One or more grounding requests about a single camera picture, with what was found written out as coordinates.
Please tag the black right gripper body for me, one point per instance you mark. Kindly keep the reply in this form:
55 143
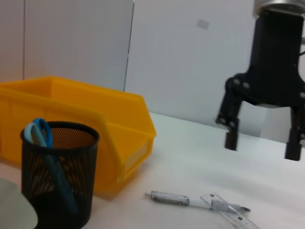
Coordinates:
276 59

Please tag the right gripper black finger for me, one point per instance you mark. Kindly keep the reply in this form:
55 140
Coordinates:
232 133
294 148

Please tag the clear plastic ruler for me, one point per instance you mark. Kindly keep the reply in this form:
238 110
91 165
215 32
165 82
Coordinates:
238 218

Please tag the silver white pen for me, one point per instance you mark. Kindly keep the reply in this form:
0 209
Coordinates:
171 198

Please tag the blue scissors with sheath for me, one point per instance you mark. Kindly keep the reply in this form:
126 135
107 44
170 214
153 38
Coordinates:
45 136

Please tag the black mesh pen holder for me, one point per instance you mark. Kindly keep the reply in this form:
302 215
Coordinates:
78 181

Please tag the translucent green fruit bowl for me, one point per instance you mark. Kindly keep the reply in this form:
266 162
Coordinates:
14 210

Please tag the yellow plastic bin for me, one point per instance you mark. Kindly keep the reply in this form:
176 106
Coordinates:
95 105

